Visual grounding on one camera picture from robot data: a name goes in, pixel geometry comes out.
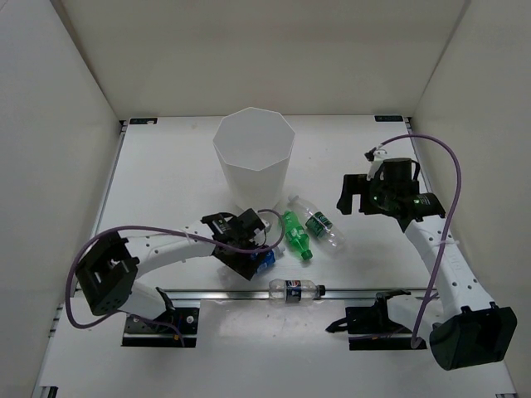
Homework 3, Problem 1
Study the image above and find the blue label clear bottle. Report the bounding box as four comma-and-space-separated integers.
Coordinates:
256, 244, 286, 274

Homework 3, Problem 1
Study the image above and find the green plastic bottle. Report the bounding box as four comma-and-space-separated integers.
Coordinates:
281, 211, 313, 261

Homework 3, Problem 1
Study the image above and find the green label clear bottle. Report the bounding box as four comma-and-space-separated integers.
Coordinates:
288, 194, 345, 255

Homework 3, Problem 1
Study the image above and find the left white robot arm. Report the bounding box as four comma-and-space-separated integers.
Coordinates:
73, 209, 272, 332

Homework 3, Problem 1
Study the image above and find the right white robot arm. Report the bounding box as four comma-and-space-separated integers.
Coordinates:
336, 170, 517, 371

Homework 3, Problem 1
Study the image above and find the white octagonal plastic bin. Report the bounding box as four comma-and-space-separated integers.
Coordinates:
212, 107, 295, 210

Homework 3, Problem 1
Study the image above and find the Pepsi label clear bottle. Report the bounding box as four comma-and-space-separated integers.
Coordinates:
268, 279, 326, 305

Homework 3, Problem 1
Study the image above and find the right dark corner label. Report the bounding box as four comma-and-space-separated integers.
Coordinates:
374, 115, 404, 123

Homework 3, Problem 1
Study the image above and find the dark corner label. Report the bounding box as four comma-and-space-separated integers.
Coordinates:
129, 118, 158, 125
374, 115, 404, 123

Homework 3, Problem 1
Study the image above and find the left dark corner label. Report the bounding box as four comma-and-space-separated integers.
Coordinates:
129, 118, 158, 125

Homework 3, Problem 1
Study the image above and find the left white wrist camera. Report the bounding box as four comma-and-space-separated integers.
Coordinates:
260, 217, 271, 234

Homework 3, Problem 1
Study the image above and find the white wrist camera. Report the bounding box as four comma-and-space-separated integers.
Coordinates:
364, 145, 389, 181
260, 217, 271, 234

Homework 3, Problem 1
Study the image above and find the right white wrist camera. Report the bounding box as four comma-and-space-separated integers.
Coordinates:
364, 145, 389, 181

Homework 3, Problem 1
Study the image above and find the aluminium table rail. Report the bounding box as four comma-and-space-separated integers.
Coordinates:
165, 289, 436, 301

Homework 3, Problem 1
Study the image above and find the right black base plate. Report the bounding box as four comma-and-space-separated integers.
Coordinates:
325, 306, 412, 351

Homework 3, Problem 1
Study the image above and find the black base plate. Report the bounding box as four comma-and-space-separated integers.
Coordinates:
121, 300, 200, 349
325, 306, 412, 351

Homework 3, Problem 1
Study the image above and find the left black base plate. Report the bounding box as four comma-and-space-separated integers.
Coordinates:
121, 300, 200, 349

